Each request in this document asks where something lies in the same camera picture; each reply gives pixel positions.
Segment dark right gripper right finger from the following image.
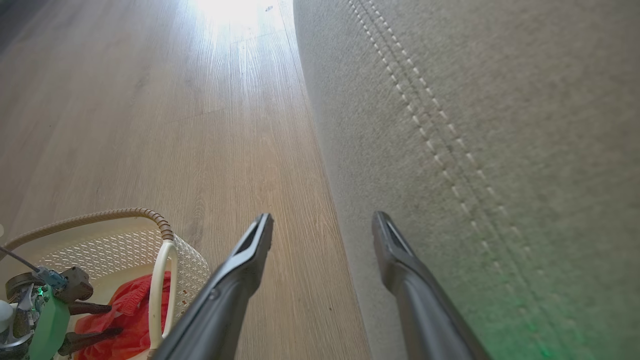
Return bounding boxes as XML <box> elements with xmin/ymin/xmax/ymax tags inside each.
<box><xmin>371</xmin><ymin>211</ymin><xmax>492</xmax><ymax>360</ymax></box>

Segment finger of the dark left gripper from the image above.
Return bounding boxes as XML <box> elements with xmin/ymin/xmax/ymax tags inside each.
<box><xmin>67</xmin><ymin>301</ymin><xmax>112</xmax><ymax>316</ymax></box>
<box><xmin>57</xmin><ymin>327</ymin><xmax>124</xmax><ymax>357</ymax></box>

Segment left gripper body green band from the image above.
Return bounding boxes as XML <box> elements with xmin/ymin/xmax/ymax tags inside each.
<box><xmin>27</xmin><ymin>285</ymin><xmax>71</xmax><ymax>360</ymax></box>

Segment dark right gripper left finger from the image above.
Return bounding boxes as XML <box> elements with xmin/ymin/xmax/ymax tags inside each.
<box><xmin>152</xmin><ymin>213</ymin><xmax>275</xmax><ymax>360</ymax></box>

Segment red cloth garment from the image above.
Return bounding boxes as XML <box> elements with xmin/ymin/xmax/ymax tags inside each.
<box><xmin>73</xmin><ymin>271</ymin><xmax>172</xmax><ymax>360</ymax></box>

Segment grey and yellow sofa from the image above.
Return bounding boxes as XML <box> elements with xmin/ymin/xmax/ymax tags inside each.
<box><xmin>292</xmin><ymin>0</ymin><xmax>640</xmax><ymax>360</ymax></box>

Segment cream plastic laundry basket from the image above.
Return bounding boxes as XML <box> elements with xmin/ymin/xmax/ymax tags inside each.
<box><xmin>0</xmin><ymin>207</ymin><xmax>211</xmax><ymax>360</ymax></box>

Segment dark left wrist camera box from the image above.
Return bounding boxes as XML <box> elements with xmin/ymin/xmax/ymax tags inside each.
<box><xmin>54</xmin><ymin>266</ymin><xmax>95</xmax><ymax>304</ymax></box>

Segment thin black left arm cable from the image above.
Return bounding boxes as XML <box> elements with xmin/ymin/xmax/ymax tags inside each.
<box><xmin>0</xmin><ymin>245</ymin><xmax>68</xmax><ymax>291</ymax></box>

